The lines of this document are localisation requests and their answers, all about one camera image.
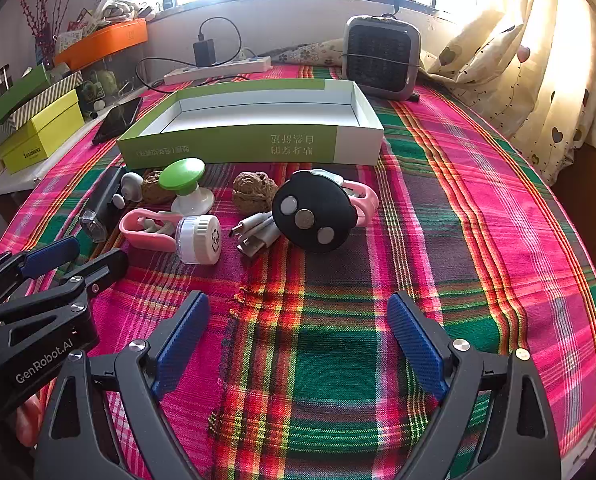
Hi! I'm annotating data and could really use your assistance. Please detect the striped box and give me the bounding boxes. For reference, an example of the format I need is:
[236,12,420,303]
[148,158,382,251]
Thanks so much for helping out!
[5,71,85,131]

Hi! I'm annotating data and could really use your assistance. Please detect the white gloves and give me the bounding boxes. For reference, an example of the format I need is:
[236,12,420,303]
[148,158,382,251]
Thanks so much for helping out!
[95,0,153,23]

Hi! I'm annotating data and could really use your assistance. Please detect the yellow-green box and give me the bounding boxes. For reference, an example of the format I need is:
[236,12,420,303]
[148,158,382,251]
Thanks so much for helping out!
[0,89,86,176]

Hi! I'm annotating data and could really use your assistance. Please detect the grey space heater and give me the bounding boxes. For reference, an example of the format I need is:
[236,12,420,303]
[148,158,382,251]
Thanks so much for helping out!
[342,14,423,101]

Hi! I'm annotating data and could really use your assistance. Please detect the green translucent container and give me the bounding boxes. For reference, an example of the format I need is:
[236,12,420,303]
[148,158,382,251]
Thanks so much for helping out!
[83,69,120,103]

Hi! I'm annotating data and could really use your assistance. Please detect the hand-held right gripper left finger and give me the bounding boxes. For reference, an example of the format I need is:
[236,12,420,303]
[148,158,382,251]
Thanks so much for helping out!
[33,290,211,480]

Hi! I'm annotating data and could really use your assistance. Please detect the white side shelf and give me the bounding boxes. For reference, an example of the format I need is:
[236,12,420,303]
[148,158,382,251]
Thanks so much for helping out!
[0,167,44,200]

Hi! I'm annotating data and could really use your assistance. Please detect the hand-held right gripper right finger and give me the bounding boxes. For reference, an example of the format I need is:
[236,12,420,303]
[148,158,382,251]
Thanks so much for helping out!
[387,291,563,480]

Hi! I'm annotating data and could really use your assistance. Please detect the plaid blanket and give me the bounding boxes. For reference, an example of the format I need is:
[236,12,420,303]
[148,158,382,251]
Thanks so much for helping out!
[0,62,596,480]

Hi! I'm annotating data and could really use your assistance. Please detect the white round massager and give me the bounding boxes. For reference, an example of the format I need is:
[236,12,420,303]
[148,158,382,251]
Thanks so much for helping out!
[109,172,145,209]

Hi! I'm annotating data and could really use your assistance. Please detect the white ribbed round cap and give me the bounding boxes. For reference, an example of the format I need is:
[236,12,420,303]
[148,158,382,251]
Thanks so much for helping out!
[175,214,222,266]

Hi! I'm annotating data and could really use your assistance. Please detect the dried red flower branches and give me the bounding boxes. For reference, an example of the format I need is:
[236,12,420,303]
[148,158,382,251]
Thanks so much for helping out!
[17,0,86,63]

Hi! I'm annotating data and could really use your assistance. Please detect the green mushroom-shaped massager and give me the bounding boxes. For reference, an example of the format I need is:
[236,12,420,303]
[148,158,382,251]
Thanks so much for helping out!
[158,158,215,217]

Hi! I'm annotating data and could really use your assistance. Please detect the pink clip with green pad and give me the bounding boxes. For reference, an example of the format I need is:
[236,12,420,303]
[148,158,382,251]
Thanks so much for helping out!
[338,180,380,228]

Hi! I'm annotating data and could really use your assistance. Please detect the white usb cable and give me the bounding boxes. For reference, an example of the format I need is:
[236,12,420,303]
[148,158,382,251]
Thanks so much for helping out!
[229,211,283,258]

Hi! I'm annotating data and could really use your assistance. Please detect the orange box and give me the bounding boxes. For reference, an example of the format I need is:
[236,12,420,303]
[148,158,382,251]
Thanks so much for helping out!
[53,17,149,72]

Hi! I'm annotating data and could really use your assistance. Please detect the black smartphone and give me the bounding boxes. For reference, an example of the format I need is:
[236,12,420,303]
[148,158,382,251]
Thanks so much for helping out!
[92,96,144,146]

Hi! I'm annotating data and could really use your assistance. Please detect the white power strip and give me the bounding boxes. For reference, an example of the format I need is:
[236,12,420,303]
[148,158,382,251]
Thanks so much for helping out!
[164,56,272,86]

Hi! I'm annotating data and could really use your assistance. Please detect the cream heart print curtain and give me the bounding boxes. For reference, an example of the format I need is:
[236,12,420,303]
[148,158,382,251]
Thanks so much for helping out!
[423,0,596,186]

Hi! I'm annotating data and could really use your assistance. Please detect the floral cloth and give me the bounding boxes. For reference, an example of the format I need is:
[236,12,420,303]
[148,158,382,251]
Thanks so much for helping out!
[270,37,346,67]

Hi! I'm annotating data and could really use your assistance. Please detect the black and white round disc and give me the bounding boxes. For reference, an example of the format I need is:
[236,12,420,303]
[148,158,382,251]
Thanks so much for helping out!
[272,169,357,250]

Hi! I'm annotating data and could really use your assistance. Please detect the black charger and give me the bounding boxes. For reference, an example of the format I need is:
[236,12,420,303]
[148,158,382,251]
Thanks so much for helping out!
[193,35,217,67]

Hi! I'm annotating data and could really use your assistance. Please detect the black charging cable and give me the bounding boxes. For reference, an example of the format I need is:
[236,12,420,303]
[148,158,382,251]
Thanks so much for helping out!
[137,17,251,95]

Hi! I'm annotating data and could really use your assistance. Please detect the brown walnut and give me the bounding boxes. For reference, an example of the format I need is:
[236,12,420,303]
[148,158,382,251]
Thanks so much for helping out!
[232,171,279,209]
[141,170,175,205]

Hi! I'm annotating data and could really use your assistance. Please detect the black flashlight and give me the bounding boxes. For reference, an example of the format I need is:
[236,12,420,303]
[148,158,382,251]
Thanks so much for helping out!
[79,166,125,244]

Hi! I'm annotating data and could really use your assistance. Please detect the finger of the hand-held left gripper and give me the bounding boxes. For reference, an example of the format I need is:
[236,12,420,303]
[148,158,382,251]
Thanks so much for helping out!
[0,236,81,301]
[0,247,130,327]

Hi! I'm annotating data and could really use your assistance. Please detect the person's left hand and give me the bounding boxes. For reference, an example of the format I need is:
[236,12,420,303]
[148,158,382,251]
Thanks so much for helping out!
[14,392,46,450]

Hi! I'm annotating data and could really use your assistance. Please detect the green and white cardboard box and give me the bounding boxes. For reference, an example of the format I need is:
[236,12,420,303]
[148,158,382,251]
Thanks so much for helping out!
[117,78,385,170]

